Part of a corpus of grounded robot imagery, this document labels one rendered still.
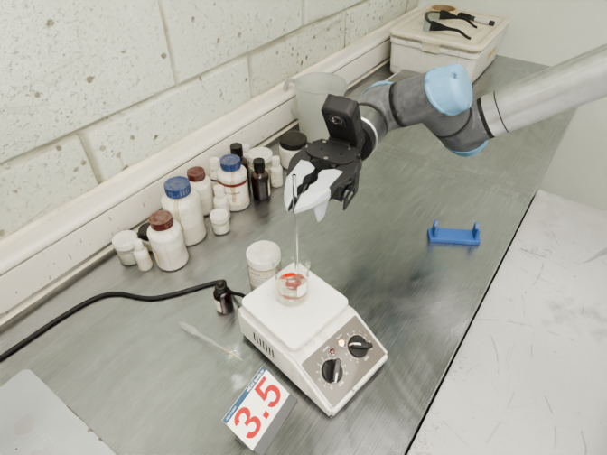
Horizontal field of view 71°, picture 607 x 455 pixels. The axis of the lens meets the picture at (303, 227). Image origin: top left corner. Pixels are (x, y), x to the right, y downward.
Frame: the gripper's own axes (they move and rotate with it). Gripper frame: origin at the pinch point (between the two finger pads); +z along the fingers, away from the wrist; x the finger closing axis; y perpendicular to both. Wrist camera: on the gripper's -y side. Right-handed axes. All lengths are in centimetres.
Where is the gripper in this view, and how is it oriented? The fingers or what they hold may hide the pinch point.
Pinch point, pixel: (295, 199)
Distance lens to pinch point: 53.7
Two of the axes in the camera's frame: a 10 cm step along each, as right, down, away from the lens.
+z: -4.6, 6.1, -6.4
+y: 0.1, 7.3, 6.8
